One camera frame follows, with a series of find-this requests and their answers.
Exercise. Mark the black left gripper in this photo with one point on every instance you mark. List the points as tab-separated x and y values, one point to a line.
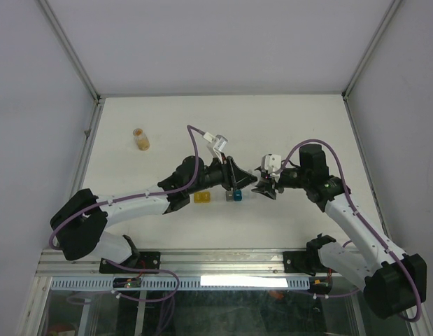
233	178

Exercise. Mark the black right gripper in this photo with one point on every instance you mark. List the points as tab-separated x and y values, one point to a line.
268	191

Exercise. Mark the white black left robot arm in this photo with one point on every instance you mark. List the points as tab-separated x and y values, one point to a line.
80	226

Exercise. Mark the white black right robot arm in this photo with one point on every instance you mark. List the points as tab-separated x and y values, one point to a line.
390	279

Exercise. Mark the clear vial orange pills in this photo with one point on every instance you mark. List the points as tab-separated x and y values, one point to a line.
141	139

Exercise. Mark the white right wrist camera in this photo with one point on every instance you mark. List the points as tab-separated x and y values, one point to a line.
271	165

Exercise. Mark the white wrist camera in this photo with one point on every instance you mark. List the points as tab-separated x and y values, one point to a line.
271	165
215	144

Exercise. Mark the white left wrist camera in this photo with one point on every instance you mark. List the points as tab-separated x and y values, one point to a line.
215	144

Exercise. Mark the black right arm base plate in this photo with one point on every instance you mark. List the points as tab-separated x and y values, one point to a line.
311	262

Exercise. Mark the aluminium frame rail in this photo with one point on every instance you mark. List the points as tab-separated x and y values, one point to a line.
183	262

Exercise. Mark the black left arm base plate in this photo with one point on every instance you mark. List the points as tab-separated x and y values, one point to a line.
142	260

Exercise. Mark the white slotted cable duct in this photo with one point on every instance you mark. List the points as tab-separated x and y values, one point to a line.
191	283

